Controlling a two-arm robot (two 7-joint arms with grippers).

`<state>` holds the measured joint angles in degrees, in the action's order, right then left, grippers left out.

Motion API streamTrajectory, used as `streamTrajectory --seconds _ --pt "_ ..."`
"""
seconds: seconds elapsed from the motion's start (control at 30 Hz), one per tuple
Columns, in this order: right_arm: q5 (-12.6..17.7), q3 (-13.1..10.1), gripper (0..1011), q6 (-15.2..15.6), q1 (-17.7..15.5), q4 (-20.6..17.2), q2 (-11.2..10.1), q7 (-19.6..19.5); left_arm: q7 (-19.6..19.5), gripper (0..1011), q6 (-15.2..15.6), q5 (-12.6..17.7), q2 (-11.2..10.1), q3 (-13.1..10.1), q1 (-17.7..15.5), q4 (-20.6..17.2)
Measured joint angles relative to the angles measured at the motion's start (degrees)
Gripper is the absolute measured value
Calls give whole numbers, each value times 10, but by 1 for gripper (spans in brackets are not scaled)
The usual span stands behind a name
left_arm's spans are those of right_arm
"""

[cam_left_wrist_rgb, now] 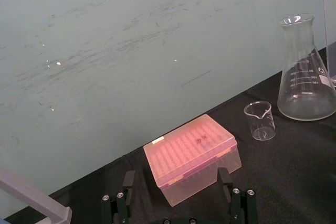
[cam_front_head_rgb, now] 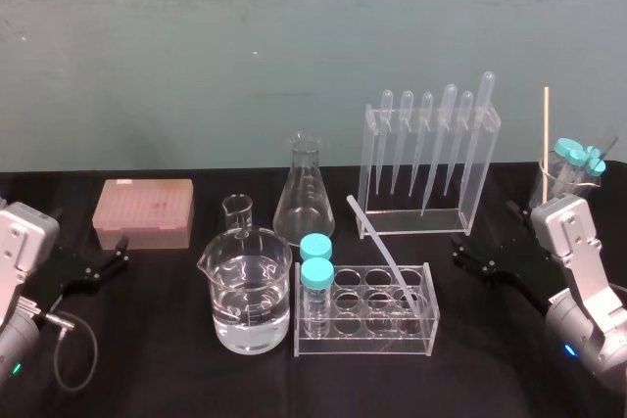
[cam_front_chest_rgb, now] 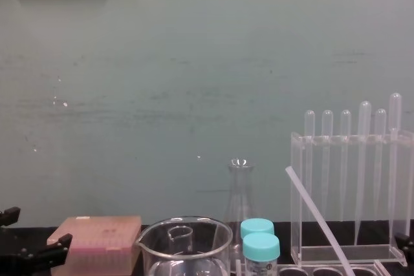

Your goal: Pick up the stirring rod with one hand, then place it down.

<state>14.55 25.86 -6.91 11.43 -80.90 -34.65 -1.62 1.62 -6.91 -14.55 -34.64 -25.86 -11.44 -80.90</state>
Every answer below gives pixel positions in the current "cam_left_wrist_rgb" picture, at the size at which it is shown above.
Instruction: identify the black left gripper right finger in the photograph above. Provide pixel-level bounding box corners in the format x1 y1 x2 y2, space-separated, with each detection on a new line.
217 167 258 224

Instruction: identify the black table cloth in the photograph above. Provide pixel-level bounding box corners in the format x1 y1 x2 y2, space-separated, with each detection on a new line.
4 46 336 224

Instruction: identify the tall clear glass cylinder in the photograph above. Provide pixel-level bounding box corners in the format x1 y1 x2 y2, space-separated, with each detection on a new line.
320 0 336 88

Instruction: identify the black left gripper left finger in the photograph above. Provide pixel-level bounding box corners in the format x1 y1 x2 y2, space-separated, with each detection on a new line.
101 170 137 224

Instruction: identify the clear glass conical flask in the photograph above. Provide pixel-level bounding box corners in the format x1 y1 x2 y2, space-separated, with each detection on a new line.
277 13 336 122

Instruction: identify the small clear glass beaker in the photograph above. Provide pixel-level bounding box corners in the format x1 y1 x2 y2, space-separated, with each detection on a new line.
244 101 276 141

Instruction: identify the pink translucent pipette tip box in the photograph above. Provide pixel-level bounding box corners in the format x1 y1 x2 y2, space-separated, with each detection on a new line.
143 114 242 208

